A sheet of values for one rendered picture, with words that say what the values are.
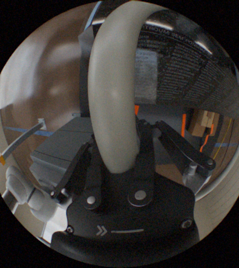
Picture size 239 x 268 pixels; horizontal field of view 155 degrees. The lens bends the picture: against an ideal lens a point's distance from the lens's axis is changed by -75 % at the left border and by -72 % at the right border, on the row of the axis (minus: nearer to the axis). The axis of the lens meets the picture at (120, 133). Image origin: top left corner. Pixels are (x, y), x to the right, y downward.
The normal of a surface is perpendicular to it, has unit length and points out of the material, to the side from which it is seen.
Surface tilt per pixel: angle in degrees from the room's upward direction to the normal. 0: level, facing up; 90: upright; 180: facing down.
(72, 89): 0
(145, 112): 0
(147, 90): 45
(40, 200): 92
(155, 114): 0
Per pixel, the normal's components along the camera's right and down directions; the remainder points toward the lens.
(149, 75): -0.06, 0.95
